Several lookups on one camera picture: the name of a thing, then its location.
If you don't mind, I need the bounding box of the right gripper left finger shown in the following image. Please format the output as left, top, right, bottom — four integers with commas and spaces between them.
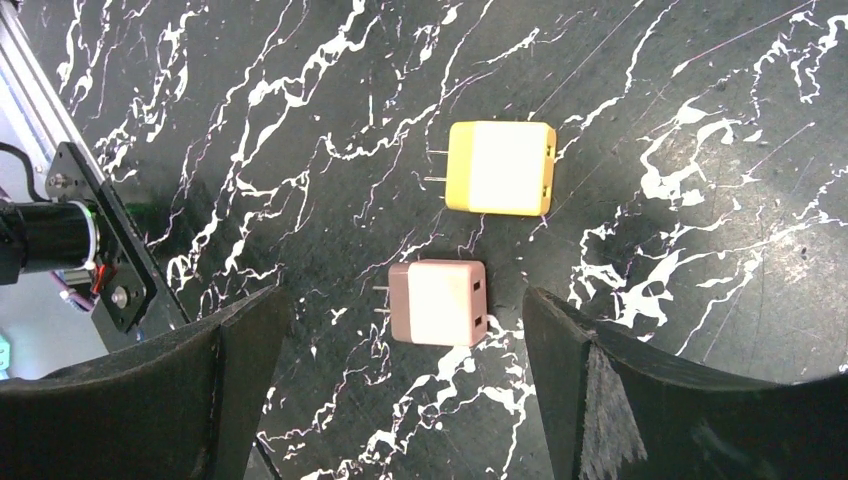
1, 287, 291, 479

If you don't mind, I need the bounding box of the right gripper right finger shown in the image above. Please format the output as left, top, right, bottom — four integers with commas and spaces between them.
522, 287, 847, 479

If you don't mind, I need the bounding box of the pink plug adapter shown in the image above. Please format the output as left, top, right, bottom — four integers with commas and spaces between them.
373, 259, 488, 347

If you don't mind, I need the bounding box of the yellow plug adapter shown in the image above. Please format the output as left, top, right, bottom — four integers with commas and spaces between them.
444, 120, 557, 217

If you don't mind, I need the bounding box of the black motor on base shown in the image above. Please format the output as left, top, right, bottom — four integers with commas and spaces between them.
1, 201, 100, 286

